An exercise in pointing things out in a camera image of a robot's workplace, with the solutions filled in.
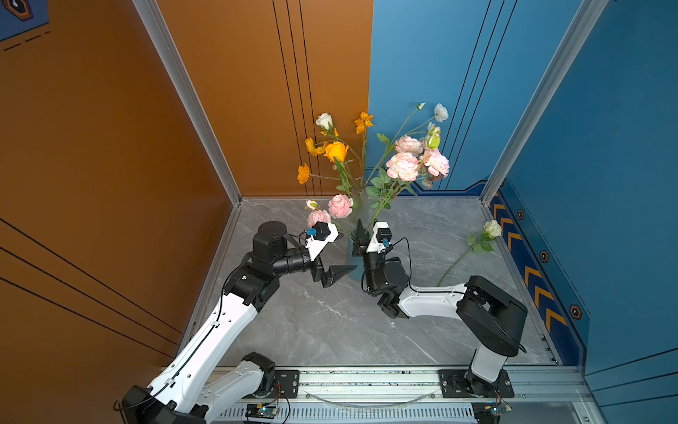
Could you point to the green circuit board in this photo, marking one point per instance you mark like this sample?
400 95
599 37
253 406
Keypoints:
490 413
261 413

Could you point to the mixed flower bunch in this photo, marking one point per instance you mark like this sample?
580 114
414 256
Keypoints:
399 174

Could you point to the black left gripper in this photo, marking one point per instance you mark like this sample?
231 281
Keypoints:
334 273

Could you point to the aluminium corner post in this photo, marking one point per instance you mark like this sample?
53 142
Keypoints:
578 31
151 16

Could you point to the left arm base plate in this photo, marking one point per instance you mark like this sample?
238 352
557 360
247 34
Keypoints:
286 380

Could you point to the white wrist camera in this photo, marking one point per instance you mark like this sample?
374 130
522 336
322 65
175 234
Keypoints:
381 238
316 239

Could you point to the left aluminium corner post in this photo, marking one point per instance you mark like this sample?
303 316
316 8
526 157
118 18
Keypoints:
151 16

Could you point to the orange poppy spray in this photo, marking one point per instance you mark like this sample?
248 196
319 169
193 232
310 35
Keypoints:
318 174
362 124

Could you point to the right aluminium corner post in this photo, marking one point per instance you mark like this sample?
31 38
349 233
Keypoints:
578 31

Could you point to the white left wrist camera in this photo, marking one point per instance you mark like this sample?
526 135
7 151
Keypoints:
316 239

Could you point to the white rose stem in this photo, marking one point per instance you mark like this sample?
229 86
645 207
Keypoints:
328 132

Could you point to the cream rose stem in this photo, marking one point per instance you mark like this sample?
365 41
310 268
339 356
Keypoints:
477 243

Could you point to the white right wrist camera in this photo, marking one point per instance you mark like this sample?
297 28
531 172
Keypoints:
381 238

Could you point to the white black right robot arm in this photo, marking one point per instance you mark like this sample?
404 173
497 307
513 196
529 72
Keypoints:
493 316

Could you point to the yellow rose stem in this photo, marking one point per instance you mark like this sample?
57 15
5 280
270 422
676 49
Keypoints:
343 206

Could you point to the large pink rose spray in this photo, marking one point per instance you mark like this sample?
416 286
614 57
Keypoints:
409 144

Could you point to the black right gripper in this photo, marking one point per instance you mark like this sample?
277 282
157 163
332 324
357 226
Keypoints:
361 243

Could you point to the clear ribbed glass vase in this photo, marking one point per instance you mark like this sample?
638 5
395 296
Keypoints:
361 207

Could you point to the aluminium front rail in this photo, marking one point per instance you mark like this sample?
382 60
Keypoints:
354 386

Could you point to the left green circuit board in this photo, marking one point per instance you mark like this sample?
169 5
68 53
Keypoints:
261 413

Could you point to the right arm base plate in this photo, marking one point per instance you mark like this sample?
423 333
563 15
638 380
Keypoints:
461 384

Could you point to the right green circuit board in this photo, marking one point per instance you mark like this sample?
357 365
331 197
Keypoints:
490 413

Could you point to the teal ceramic cylinder vase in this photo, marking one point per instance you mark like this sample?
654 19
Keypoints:
358 261

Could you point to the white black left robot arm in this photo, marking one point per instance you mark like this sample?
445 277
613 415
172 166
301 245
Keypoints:
275 253

